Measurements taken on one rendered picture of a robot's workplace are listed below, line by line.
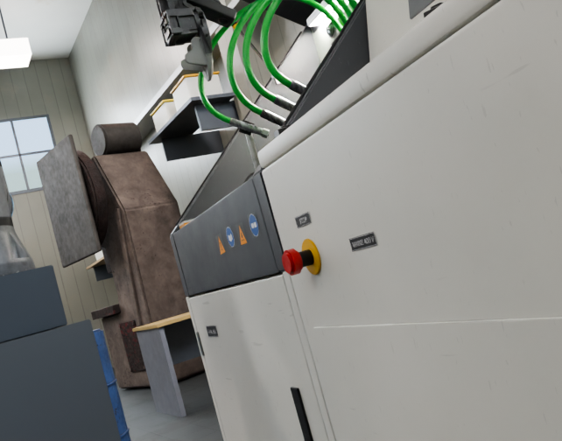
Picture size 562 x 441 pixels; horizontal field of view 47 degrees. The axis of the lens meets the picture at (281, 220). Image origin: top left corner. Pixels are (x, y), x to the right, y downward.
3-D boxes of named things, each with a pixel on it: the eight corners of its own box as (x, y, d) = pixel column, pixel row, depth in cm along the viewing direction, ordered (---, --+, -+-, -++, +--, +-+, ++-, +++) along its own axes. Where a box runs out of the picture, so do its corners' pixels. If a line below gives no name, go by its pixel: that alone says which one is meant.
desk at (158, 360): (327, 362, 499) (305, 280, 504) (180, 418, 439) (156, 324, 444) (289, 362, 555) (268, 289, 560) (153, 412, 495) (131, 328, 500)
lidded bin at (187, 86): (227, 95, 550) (220, 70, 552) (190, 100, 533) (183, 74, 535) (210, 111, 585) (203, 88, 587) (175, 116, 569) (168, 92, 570)
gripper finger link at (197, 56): (188, 83, 137) (177, 42, 138) (214, 80, 140) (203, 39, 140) (192, 78, 134) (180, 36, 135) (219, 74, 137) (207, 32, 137)
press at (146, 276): (240, 362, 645) (170, 102, 664) (117, 405, 584) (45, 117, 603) (192, 362, 768) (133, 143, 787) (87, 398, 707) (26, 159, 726)
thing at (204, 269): (188, 296, 160) (172, 234, 161) (206, 291, 162) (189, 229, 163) (277, 272, 103) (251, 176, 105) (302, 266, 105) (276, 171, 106)
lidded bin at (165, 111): (201, 119, 602) (195, 95, 603) (168, 123, 586) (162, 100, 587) (187, 132, 636) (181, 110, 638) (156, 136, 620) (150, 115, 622)
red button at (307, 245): (284, 283, 91) (274, 248, 92) (309, 276, 93) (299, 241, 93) (298, 280, 87) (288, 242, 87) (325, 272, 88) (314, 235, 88)
